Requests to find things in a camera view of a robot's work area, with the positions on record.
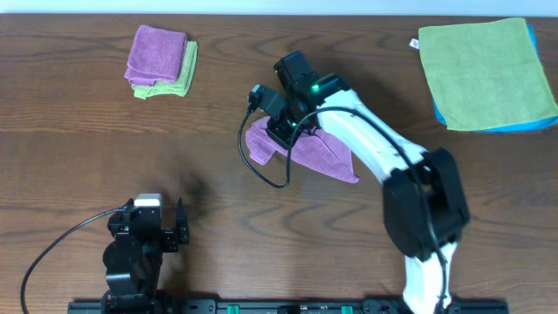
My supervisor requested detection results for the purple microfiber cloth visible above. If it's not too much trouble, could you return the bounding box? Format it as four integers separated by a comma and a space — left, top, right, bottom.
245, 117, 359, 183

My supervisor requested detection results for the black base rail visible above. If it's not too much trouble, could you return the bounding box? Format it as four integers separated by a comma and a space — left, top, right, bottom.
67, 297, 510, 314

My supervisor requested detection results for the folded purple cloth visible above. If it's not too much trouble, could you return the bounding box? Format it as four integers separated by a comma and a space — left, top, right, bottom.
124, 25, 187, 86

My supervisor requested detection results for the folded green cloth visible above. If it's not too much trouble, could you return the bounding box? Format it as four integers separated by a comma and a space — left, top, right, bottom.
132, 41, 198, 99

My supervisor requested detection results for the flat green cloth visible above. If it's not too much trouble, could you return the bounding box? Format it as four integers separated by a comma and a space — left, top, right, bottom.
418, 17, 557, 132

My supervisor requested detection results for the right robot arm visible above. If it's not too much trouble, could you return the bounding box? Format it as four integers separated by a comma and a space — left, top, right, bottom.
257, 51, 470, 313

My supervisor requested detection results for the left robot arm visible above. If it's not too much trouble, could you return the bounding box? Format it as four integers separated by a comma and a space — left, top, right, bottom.
100, 194, 190, 313

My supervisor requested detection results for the left black cable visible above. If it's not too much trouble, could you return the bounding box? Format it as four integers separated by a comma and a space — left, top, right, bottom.
20, 207, 127, 314

